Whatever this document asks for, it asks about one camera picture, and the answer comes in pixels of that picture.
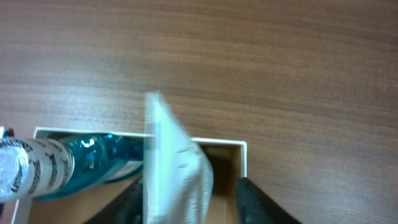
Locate white lotion tube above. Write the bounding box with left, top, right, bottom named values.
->
left=143, top=91, right=214, bottom=224

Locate white cardboard box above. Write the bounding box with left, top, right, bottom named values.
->
left=10, top=138, right=247, bottom=224

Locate blue mouthwash bottle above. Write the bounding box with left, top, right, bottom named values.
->
left=1, top=134, right=144, bottom=202

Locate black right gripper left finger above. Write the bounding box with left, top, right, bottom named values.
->
left=85, top=179, right=143, bottom=224

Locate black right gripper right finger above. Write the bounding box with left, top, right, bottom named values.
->
left=235, top=177, right=301, bottom=224

